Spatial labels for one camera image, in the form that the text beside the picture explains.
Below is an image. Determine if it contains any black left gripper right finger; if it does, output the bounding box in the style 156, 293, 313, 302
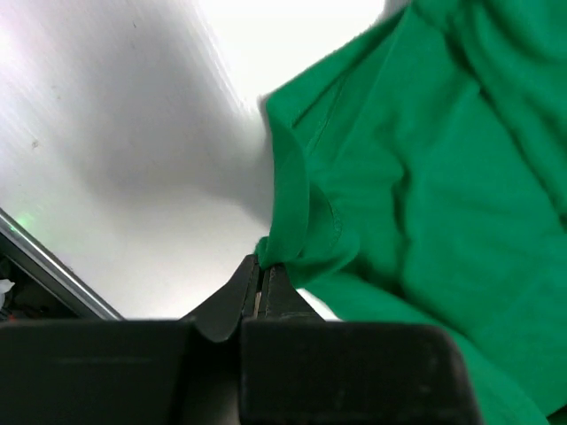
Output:
239, 266, 482, 424

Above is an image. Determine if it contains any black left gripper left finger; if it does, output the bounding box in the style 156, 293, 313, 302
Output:
1, 255, 260, 424

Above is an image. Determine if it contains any green t-shirt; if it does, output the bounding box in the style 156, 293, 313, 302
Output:
256, 1, 566, 424

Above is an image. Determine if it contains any aluminium table edge rail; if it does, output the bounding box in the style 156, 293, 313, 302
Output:
1, 210, 123, 321

